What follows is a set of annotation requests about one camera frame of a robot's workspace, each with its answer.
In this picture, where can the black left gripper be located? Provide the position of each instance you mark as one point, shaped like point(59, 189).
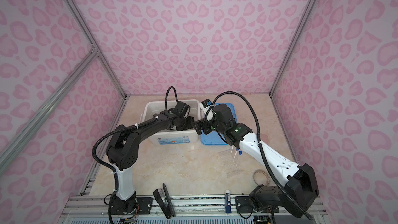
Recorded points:
point(190, 118)

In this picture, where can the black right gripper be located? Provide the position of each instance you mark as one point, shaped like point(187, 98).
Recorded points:
point(199, 128)

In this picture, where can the white plastic storage bin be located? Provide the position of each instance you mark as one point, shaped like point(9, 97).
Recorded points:
point(167, 137)

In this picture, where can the clear acrylic test tube rack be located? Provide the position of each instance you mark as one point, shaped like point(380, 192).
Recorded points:
point(228, 164)

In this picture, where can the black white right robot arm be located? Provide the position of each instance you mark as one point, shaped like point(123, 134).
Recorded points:
point(295, 189)

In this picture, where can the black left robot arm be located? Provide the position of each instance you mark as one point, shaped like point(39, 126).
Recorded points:
point(123, 149)

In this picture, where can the blue white marker pen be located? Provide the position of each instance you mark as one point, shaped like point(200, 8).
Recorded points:
point(227, 197)

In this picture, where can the black stapler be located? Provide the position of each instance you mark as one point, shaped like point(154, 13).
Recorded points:
point(163, 199)

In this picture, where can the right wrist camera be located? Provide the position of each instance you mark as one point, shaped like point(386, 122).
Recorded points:
point(206, 106)

